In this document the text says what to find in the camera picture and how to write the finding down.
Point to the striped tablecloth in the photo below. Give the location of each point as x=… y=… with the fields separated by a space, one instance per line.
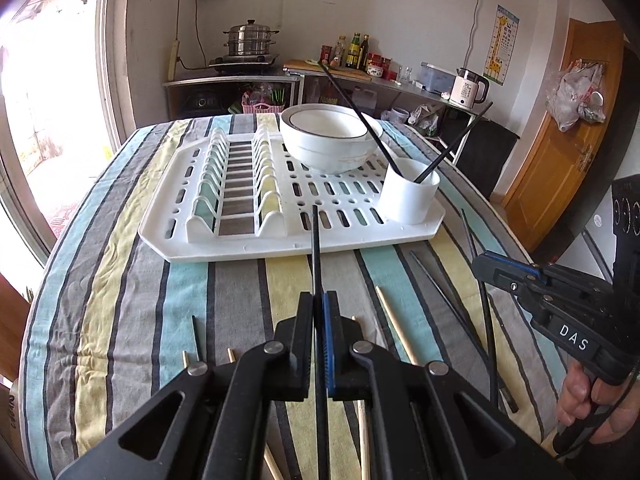
x=150 y=285

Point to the black-rimmed white bowl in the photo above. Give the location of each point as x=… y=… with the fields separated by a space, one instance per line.
x=325 y=147

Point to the red tin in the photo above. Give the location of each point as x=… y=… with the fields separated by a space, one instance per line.
x=376 y=59

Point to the black chopstick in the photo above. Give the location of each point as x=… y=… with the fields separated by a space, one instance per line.
x=468 y=232
x=488 y=340
x=316 y=250
x=460 y=132
x=196 y=340
x=450 y=306
x=350 y=105

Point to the dark sauce bottle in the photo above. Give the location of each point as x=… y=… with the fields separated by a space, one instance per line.
x=365 y=52

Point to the steel counter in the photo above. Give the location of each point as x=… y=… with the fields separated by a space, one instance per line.
x=400 y=87

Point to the beige power strip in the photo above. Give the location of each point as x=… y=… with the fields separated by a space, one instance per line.
x=173 y=60

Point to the steel steamer pot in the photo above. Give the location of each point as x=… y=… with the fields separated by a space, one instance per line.
x=250 y=40

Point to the white utensil cup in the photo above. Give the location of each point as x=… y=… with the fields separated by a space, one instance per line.
x=405 y=200

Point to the pink basket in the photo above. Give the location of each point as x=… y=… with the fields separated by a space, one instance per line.
x=260 y=106

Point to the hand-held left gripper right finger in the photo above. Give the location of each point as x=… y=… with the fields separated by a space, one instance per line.
x=329 y=340

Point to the glass cups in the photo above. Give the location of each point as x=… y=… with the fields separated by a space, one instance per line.
x=405 y=75

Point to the green bottle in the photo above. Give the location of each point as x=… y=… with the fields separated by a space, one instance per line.
x=354 y=52

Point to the giraffe wall poster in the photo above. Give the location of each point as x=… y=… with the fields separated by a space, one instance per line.
x=500 y=45

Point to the hanging plastic bag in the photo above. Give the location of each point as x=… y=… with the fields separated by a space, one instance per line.
x=570 y=95

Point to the steel stove cabinet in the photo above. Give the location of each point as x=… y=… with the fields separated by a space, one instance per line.
x=210 y=85

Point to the plain white bowl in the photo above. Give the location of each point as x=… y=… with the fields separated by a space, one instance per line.
x=375 y=127

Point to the person's right hand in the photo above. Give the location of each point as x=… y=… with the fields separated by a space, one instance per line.
x=572 y=400

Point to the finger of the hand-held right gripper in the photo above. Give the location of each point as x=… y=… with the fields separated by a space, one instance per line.
x=515 y=266
x=531 y=301

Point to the wooden cutting board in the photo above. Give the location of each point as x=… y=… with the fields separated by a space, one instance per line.
x=310 y=66

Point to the crumpled plastic bag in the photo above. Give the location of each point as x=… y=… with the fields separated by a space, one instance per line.
x=425 y=120

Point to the small patterned bowl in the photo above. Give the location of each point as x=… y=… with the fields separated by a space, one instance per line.
x=375 y=71

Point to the window frame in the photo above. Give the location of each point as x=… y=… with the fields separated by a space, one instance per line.
x=112 y=60

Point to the gas stove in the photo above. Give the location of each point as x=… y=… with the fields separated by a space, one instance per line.
x=245 y=62

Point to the white plastic dish rack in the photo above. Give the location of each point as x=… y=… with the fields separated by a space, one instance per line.
x=300 y=240

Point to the clear bottle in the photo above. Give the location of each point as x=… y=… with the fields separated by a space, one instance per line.
x=340 y=52

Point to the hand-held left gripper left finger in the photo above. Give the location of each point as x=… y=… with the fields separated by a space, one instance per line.
x=306 y=340

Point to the red jar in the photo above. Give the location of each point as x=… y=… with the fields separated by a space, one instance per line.
x=326 y=54

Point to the clear plastic storage box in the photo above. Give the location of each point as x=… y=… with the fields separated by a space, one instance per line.
x=435 y=77

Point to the wooden door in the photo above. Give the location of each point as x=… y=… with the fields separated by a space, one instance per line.
x=545 y=170

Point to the dark panel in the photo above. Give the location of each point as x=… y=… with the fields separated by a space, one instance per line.
x=485 y=160

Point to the white electric kettle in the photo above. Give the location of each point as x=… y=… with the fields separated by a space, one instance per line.
x=465 y=90

